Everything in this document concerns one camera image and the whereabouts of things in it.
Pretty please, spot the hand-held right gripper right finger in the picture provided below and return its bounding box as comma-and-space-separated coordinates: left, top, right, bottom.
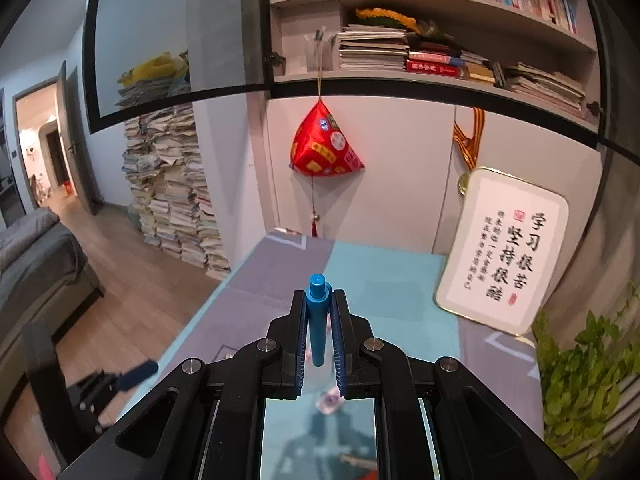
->
334, 289, 576, 480

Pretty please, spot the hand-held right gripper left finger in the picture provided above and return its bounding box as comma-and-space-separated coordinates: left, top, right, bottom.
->
60, 289, 308, 480

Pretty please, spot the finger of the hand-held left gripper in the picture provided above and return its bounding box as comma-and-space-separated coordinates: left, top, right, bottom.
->
75, 359, 160, 433

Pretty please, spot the blue click pen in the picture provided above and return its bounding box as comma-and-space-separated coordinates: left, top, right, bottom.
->
306, 274, 332, 367

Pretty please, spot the small patterned eraser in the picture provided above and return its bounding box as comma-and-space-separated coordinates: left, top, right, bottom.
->
315, 390, 344, 415

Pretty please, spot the teal grey desk mat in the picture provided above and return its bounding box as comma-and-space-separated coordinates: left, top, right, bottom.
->
165, 230, 547, 480

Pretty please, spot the grey bed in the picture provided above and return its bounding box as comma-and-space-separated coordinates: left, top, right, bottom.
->
0, 207, 106, 383

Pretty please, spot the tall stack of books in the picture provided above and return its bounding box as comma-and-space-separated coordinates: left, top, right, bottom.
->
116, 75, 232, 281

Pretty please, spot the gold framed calligraphy sign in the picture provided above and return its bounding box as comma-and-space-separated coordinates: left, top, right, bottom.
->
433, 166, 570, 337

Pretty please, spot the red pyramid hanging ornament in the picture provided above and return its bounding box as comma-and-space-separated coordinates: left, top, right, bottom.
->
287, 60, 366, 238

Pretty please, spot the grey room door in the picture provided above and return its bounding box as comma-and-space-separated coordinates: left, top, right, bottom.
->
56, 60, 97, 217

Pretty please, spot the green leafy plant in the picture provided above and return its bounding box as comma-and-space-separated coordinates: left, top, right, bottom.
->
531, 280, 640, 480

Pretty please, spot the clear acrylic pen holder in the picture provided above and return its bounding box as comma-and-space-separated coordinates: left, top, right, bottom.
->
304, 30, 335, 72

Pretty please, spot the stack of white booklets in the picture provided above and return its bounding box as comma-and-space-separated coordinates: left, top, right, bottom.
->
337, 29, 409, 72

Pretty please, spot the stack of red books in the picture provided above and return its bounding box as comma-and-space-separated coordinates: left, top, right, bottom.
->
406, 41, 496, 84

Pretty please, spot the yellow plush toy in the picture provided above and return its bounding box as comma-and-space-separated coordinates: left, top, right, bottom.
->
117, 52, 190, 86

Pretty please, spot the stack of loose papers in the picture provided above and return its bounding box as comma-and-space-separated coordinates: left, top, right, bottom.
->
501, 61, 587, 117

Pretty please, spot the yellow green knitted item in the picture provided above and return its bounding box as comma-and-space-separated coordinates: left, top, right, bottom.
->
354, 7, 443, 37

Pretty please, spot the grey wall bookshelf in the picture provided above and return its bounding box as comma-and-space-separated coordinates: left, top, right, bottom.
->
267, 0, 608, 147

